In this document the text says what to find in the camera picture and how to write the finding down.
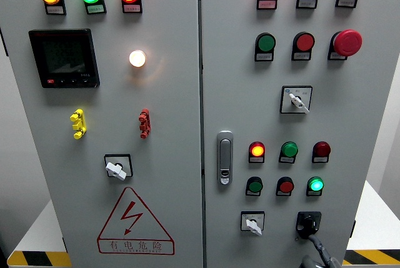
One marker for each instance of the black knob turn switch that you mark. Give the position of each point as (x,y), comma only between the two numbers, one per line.
(307,222)

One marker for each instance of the black door hinge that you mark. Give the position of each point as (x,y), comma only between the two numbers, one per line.
(353,229)
(64,244)
(3,41)

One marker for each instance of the black yellow striped tape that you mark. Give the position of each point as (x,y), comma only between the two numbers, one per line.
(37,258)
(372,257)

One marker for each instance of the small label plate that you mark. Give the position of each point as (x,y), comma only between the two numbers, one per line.
(95,9)
(337,56)
(345,2)
(55,9)
(286,160)
(306,3)
(264,57)
(256,159)
(252,193)
(313,193)
(283,193)
(267,4)
(132,8)
(319,160)
(301,56)

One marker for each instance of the small green lamp button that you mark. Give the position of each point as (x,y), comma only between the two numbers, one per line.
(316,184)

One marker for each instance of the small red push button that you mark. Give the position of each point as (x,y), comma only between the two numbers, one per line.
(285,186)

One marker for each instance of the small green push button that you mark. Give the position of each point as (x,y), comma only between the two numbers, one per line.
(255,185)

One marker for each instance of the small red indicator lamp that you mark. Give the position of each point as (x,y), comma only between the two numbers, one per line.
(257,150)
(322,149)

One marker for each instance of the small green indicator lamp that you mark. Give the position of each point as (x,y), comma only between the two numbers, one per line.
(289,149)

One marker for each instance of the silver door lock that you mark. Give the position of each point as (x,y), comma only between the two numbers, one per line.
(225,155)

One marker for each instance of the pale grey cabinet door with lock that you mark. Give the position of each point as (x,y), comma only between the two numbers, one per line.
(245,108)

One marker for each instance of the red warning triangle sticker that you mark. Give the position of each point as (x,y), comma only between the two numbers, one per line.
(131,216)

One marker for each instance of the pale grey cabinet door with display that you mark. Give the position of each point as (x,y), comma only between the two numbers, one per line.
(170,108)

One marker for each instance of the large red stop button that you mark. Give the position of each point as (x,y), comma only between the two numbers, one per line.
(347,42)

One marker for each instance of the large red push button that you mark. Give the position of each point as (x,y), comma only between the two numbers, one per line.
(304,42)

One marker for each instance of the large green push button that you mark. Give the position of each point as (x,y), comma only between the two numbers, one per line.
(266,42)

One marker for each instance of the white indicator lamp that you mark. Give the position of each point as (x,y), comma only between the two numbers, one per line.
(137,58)

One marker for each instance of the black digital display meter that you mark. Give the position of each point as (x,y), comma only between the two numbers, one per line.
(64,57)

